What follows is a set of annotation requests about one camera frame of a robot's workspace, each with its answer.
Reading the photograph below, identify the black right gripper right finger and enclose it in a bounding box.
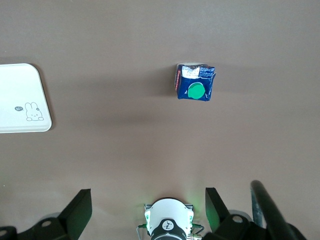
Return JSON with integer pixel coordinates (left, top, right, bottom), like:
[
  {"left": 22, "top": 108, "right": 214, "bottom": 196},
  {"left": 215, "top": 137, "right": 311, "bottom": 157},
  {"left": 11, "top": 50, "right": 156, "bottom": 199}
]
[{"left": 205, "top": 187, "right": 252, "bottom": 240}]

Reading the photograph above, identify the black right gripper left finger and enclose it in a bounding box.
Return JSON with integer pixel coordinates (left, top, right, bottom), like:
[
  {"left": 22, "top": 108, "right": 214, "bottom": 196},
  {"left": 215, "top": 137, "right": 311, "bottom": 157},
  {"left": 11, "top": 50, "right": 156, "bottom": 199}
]
[{"left": 17, "top": 188, "right": 93, "bottom": 240}]

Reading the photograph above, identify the blue milk carton green cap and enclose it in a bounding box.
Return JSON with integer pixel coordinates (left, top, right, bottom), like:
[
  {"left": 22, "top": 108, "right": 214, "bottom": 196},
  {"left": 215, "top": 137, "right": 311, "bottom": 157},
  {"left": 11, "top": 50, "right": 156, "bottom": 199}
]
[{"left": 173, "top": 61, "right": 217, "bottom": 102}]

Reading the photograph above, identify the cream tray with rabbit print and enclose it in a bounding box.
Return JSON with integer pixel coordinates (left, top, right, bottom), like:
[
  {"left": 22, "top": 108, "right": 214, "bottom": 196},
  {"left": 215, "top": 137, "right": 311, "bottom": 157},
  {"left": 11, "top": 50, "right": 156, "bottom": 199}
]
[{"left": 0, "top": 62, "right": 53, "bottom": 134}]

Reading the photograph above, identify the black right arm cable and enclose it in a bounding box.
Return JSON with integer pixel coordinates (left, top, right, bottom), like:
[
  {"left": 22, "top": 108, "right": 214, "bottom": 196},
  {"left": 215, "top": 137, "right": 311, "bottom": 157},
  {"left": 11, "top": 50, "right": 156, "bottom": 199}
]
[{"left": 250, "top": 180, "right": 308, "bottom": 240}]

